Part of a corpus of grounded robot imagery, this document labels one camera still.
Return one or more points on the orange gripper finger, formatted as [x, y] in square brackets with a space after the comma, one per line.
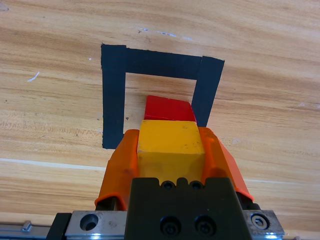
[220, 162]
[120, 170]

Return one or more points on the black tape square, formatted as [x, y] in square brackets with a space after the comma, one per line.
[112, 100]

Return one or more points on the yellow wooden block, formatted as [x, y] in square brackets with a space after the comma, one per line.
[170, 140]

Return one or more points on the red wooden block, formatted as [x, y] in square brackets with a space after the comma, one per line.
[167, 107]

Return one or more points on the aluminium rail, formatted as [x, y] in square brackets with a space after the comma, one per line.
[12, 229]

